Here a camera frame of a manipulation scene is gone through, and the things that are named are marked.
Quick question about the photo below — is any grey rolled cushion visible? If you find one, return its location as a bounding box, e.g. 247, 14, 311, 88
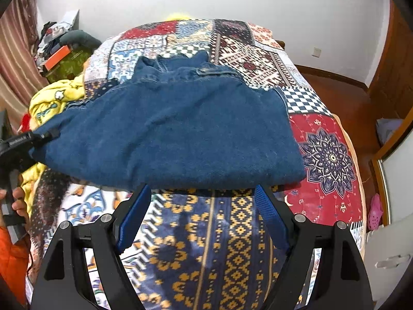
58, 30, 103, 48

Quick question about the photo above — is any pile of clothes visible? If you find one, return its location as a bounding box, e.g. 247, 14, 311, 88
35, 21, 76, 72

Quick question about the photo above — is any blue denim jacket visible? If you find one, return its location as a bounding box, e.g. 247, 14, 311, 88
32, 51, 307, 191

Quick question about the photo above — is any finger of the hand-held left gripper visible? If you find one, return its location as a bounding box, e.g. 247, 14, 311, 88
30, 128, 61, 146

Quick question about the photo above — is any yellow cartoon blanket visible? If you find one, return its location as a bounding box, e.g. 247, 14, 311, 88
19, 73, 88, 220

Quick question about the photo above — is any patchwork printed blanket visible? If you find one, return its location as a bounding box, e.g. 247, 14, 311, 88
27, 18, 367, 310

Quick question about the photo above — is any white sliding door wooden frame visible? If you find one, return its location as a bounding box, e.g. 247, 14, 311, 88
369, 105, 413, 231

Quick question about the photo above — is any red cloth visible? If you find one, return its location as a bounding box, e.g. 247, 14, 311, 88
18, 114, 33, 134

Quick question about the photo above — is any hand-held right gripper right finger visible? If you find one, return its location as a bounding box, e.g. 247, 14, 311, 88
253, 184, 375, 310

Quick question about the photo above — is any white flat box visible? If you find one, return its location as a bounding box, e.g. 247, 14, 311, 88
61, 9, 80, 29

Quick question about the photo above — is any person's left hand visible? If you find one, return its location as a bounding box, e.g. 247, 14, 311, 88
0, 173, 31, 230

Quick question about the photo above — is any grey bag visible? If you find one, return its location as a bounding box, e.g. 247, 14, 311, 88
376, 118, 405, 146

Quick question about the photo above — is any striped brown curtain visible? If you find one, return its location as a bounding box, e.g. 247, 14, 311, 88
0, 0, 47, 133

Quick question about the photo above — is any person's left forearm orange sleeve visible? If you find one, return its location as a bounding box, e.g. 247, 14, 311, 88
0, 224, 33, 307

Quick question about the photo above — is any yellow round object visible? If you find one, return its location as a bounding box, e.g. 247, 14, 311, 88
164, 11, 196, 20

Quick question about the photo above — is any green patterned cloth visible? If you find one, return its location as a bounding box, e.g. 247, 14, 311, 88
43, 47, 97, 86

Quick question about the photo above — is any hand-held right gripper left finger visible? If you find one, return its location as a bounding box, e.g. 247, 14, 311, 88
30, 183, 152, 310

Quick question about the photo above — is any orange box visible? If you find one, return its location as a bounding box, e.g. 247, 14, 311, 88
43, 46, 72, 72

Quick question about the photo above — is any pink shoe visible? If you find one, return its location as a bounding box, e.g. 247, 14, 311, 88
368, 193, 384, 230

